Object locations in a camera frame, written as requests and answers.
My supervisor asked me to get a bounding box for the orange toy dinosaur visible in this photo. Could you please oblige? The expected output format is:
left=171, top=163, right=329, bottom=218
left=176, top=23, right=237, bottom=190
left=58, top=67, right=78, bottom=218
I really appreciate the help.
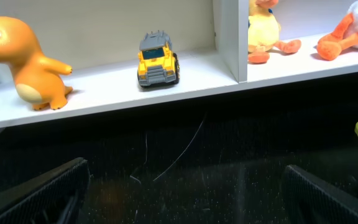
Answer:
left=0, top=16, right=74, bottom=111

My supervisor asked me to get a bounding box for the white plush duck yellow hat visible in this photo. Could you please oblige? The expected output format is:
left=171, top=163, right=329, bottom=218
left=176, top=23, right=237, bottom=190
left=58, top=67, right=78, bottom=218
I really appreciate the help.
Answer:
left=316, top=0, right=358, bottom=62

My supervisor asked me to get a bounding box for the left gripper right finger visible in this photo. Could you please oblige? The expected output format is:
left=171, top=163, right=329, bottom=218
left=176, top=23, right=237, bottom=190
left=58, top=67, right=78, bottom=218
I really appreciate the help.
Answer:
left=280, top=164, right=358, bottom=224

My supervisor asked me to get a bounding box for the white shelf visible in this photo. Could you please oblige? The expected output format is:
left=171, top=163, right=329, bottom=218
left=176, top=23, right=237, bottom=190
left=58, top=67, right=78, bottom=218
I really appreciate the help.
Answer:
left=0, top=0, right=358, bottom=151

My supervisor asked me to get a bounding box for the grey and yellow toy truck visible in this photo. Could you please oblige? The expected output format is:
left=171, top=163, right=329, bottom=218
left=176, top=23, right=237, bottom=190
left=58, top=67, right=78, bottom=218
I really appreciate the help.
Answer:
left=136, top=29, right=181, bottom=89

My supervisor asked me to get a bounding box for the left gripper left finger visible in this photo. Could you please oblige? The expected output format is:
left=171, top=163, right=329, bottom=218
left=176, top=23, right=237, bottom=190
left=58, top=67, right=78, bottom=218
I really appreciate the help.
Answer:
left=0, top=157, right=90, bottom=224

